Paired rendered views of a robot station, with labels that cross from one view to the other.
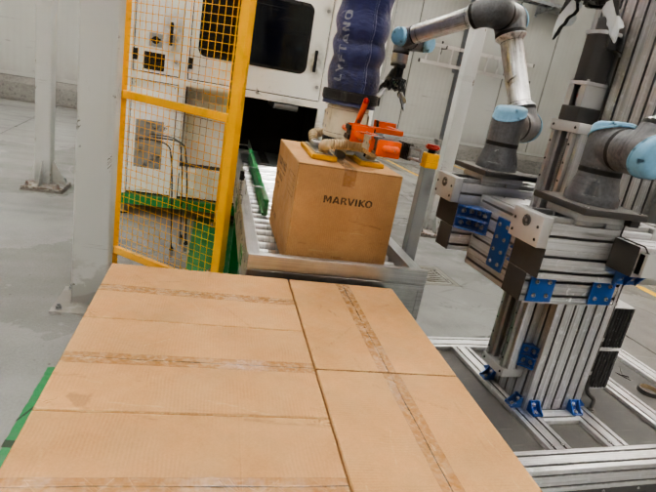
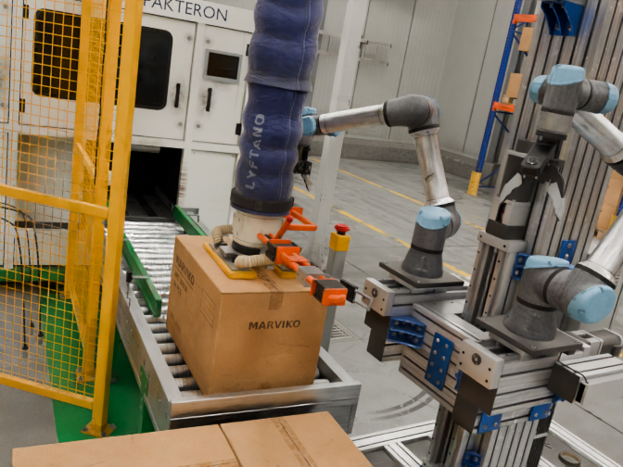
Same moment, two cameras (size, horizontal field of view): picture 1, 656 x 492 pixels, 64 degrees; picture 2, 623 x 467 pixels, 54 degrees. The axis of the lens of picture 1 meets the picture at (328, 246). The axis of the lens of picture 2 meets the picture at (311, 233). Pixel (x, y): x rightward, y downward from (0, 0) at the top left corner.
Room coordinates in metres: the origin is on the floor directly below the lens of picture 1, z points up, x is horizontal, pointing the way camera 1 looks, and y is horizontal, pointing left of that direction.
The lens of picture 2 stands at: (0.03, 0.36, 1.69)
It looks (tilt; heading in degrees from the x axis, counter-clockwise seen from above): 15 degrees down; 346
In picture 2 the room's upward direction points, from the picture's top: 10 degrees clockwise
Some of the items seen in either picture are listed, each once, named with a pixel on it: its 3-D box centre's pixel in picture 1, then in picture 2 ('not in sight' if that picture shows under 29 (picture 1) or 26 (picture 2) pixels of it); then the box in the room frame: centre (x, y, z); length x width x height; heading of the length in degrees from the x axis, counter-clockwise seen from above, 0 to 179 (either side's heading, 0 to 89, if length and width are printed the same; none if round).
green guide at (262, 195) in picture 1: (250, 174); (119, 246); (3.29, 0.57, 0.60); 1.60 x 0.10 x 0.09; 14
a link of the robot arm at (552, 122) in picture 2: not in sight; (553, 123); (1.36, -0.51, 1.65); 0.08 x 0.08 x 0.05
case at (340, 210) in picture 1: (327, 201); (240, 309); (2.22, 0.04, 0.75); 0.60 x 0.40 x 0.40; 14
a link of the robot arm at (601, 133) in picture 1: (610, 145); (545, 278); (1.54, -0.73, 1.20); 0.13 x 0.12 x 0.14; 13
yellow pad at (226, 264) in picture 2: (318, 147); (229, 255); (2.18, 0.11, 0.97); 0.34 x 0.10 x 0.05; 14
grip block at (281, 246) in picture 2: (359, 133); (283, 251); (1.96, -0.04, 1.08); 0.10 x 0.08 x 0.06; 104
